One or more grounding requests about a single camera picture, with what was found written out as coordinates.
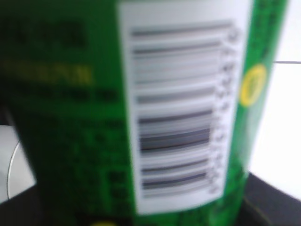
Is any green soda bottle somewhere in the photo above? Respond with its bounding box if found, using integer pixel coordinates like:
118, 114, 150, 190
0, 0, 288, 226

